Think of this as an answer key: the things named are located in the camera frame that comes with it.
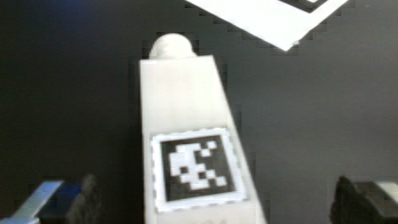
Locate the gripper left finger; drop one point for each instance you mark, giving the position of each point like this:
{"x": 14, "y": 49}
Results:
{"x": 62, "y": 203}

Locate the white marker base sheet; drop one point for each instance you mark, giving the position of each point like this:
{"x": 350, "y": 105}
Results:
{"x": 277, "y": 20}

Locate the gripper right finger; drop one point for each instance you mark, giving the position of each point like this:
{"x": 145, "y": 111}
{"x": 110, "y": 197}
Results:
{"x": 364, "y": 202}

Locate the white desk leg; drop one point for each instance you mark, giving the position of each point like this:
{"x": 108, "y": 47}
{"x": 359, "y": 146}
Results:
{"x": 199, "y": 189}

